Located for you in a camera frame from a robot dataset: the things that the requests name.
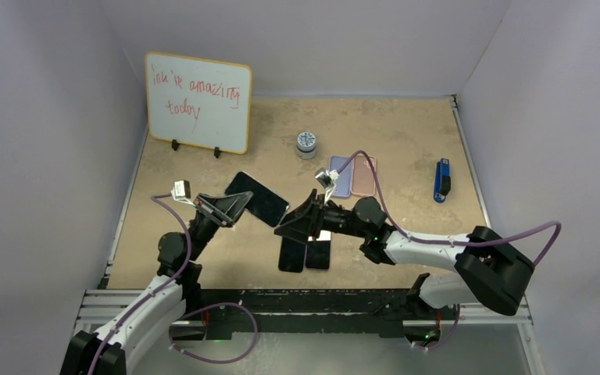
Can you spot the small black phone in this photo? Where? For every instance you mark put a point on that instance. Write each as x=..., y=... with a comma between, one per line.
x=292, y=256

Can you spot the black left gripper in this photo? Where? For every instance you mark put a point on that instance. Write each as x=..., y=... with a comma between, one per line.
x=223, y=210

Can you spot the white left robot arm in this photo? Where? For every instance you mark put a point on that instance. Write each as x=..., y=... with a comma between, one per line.
x=173, y=293

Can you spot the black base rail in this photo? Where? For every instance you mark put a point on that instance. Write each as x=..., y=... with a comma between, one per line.
x=387, y=313

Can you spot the purple phone black screen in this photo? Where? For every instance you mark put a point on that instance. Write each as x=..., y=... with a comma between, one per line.
x=318, y=250

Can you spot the blue black stapler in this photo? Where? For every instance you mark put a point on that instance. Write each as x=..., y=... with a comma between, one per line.
x=442, y=180

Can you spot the pink phone case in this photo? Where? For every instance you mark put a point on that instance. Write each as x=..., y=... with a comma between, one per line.
x=363, y=182

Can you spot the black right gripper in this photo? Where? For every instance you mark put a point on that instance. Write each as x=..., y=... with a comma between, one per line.
x=300, y=231

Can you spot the orange framed whiteboard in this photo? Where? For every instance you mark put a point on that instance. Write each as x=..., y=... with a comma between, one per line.
x=199, y=102

